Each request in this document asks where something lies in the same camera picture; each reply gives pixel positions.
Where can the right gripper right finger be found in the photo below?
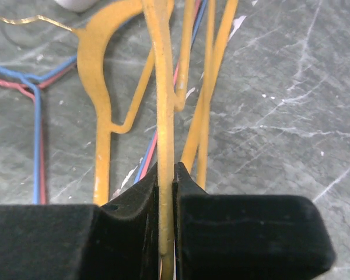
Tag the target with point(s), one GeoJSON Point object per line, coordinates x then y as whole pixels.
{"type": "Point", "coordinates": [247, 236]}

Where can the blue wire hanger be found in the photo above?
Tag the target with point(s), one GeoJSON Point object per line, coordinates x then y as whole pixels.
{"type": "Point", "coordinates": [38, 131]}

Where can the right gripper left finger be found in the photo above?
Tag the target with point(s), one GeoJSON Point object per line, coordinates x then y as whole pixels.
{"type": "Point", "coordinates": [118, 240]}

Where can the white clothes rack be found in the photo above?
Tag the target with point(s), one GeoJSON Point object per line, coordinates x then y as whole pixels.
{"type": "Point", "coordinates": [76, 5]}

